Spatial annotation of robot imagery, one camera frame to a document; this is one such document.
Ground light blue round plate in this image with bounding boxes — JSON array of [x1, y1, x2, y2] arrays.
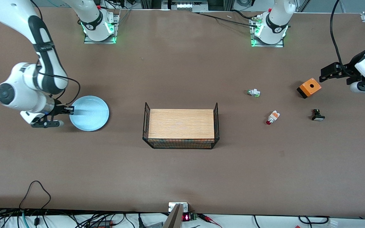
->
[[69, 95, 110, 131]]

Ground red and white push button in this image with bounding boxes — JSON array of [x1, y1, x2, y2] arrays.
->
[[266, 110, 281, 125]]

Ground black square white-top button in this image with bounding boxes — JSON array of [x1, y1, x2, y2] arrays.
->
[[311, 109, 325, 122]]

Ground wooden board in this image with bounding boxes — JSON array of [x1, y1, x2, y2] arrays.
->
[[148, 109, 215, 140]]

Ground black power adapter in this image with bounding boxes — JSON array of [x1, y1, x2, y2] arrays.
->
[[89, 220, 113, 228]]

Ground white socket box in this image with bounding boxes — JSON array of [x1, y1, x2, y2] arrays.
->
[[169, 202, 189, 212]]

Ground red probe lead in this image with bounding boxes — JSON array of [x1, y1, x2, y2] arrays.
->
[[198, 214, 222, 228]]

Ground orange push-button enclosure box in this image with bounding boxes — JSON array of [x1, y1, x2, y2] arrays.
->
[[297, 78, 322, 99]]

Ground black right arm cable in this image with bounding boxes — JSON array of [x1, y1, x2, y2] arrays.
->
[[37, 71, 81, 108]]

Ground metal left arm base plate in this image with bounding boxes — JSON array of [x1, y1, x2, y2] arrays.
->
[[250, 14, 285, 48]]

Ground looped thin black cable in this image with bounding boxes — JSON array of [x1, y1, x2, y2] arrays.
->
[[19, 180, 51, 211]]

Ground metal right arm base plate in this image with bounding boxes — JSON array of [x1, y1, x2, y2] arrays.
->
[[84, 13, 120, 44]]

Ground curved black cable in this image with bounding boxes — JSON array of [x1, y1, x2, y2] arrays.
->
[[232, 9, 254, 20]]

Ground tangled black cables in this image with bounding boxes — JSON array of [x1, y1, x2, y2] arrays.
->
[[0, 207, 170, 228]]

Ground thick black table cable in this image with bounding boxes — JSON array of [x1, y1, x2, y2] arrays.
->
[[191, 11, 262, 28]]

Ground black wire basket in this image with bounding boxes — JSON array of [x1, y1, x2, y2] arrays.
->
[[142, 102, 220, 150]]

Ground black cable loop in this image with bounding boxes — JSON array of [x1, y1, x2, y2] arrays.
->
[[298, 215, 330, 224]]

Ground aluminium frame structure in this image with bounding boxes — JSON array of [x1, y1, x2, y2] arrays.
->
[[140, 0, 235, 11]]

